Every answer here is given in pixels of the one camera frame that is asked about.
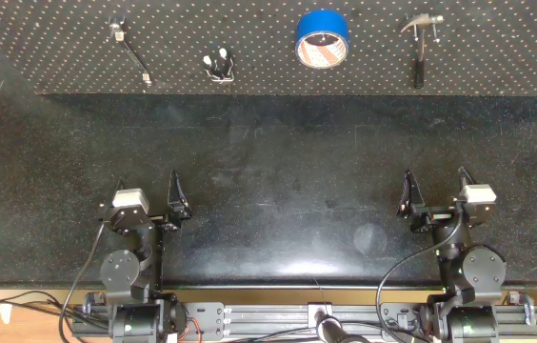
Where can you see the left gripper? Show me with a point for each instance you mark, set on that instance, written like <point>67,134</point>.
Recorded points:
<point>128,220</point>

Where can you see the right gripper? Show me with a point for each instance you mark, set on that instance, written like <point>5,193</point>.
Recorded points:
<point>432,216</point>

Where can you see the hammer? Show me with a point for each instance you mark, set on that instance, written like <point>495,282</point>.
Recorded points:
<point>420,62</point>

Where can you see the wrench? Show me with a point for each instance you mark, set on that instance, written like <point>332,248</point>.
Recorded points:
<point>133,56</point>

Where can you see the pliers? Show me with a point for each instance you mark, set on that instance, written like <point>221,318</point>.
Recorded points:
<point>220,64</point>

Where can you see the roll of blue tape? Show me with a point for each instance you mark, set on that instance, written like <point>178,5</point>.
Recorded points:
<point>321,26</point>

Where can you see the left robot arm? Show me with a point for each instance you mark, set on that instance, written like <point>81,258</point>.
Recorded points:
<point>121,271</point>

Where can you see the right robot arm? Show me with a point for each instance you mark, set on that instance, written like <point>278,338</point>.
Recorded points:
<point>480,271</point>

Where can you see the black pegboard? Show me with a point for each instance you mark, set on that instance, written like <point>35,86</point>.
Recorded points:
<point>268,52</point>

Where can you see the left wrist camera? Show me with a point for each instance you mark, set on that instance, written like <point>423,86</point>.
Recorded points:
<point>130,199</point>

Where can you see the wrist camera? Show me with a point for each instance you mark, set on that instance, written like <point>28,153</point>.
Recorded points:
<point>130,199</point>
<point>477,193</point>

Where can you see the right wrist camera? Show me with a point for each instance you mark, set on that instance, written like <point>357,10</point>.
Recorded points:
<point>477,193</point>

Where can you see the mounting rail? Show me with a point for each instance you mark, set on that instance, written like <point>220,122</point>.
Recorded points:
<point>268,319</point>

